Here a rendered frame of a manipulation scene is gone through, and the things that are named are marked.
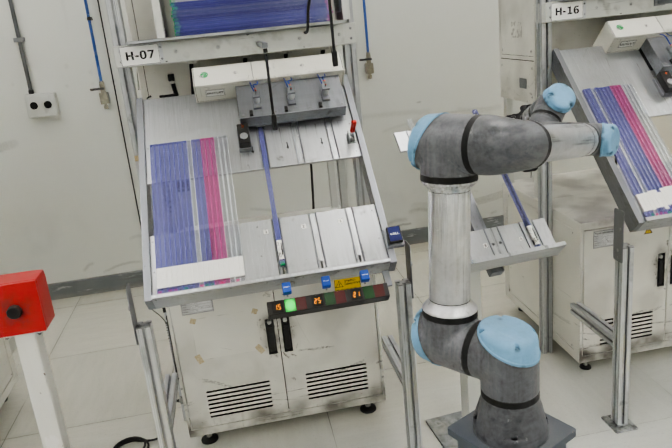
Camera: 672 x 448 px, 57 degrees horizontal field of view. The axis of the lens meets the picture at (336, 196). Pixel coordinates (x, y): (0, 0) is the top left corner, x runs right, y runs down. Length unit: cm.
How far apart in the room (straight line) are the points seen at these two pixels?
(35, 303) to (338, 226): 88
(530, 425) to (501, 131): 58
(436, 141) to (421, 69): 255
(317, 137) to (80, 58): 193
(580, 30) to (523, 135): 146
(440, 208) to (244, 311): 104
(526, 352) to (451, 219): 29
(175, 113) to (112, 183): 167
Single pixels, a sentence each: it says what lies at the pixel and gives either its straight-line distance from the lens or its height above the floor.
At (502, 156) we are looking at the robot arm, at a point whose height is 113.
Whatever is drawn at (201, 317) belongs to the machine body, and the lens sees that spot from 213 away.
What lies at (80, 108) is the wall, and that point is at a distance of 368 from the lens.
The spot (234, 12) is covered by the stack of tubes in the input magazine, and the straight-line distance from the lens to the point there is 207.
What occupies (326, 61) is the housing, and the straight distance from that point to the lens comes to 211.
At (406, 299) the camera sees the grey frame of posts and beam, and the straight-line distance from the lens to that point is 187.
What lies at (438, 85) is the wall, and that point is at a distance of 380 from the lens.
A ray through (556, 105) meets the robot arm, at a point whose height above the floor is 114.
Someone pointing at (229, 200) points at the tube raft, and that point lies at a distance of 187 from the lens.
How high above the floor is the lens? 139
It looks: 16 degrees down
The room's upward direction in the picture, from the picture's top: 6 degrees counter-clockwise
